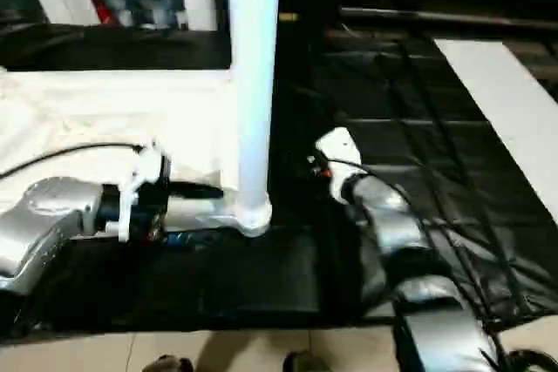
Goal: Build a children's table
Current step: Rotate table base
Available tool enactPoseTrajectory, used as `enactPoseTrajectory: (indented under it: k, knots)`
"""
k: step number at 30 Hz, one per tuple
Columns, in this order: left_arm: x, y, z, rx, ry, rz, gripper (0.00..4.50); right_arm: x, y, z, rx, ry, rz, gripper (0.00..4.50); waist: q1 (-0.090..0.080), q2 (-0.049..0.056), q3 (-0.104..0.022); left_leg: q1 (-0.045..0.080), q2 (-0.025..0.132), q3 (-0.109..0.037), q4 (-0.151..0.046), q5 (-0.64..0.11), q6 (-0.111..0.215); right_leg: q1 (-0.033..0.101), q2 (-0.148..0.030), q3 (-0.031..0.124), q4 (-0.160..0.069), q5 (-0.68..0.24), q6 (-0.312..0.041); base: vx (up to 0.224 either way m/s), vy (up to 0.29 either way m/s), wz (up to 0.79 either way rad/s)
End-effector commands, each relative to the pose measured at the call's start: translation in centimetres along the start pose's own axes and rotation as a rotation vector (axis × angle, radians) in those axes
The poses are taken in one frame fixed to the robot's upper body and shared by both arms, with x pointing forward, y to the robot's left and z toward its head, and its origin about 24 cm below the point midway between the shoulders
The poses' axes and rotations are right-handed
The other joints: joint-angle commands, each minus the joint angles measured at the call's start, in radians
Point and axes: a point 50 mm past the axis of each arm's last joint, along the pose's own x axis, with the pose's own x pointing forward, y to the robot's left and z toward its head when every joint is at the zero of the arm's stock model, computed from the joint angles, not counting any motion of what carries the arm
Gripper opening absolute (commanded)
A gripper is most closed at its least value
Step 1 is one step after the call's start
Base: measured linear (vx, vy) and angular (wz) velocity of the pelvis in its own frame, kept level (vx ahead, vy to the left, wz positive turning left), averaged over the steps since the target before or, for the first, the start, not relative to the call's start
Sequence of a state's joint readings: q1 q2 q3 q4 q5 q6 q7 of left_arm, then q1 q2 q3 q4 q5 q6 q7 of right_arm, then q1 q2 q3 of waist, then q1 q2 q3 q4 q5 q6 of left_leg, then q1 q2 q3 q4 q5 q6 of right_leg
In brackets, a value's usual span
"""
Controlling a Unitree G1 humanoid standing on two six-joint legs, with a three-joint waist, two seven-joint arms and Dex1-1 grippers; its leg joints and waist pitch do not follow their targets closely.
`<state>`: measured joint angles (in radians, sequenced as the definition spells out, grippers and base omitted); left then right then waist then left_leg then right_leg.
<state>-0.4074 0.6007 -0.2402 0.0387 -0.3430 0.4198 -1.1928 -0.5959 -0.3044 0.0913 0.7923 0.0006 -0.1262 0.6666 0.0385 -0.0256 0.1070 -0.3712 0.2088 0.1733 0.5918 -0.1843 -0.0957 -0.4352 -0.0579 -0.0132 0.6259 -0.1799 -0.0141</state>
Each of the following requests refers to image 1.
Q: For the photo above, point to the black glossy mat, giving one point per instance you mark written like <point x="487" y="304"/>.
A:
<point x="414" y="106"/>

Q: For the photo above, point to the white flat board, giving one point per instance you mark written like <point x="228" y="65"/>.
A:
<point x="505" y="102"/>

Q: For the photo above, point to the dark rounded robot body part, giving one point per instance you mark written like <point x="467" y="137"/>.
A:
<point x="172" y="364"/>
<point x="305" y="362"/>

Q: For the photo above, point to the small yellow label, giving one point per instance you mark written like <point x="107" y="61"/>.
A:
<point x="289" y="17"/>

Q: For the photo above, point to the white plastic table leg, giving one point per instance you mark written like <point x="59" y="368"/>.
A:
<point x="253" y="62"/>

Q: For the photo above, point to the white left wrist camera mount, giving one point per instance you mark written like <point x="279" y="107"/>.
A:
<point x="139" y="180"/>

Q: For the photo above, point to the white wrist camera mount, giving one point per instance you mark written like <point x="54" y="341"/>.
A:
<point x="342" y="150"/>
<point x="139" y="180"/>

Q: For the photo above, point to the black horizontal bar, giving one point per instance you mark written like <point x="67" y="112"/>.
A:
<point x="436" y="15"/>

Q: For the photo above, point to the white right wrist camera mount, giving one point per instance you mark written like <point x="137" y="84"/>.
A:
<point x="342" y="150"/>

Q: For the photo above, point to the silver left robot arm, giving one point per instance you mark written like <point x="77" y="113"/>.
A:
<point x="43" y="219"/>

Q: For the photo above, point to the white plastic stool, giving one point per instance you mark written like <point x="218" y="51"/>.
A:
<point x="109" y="106"/>

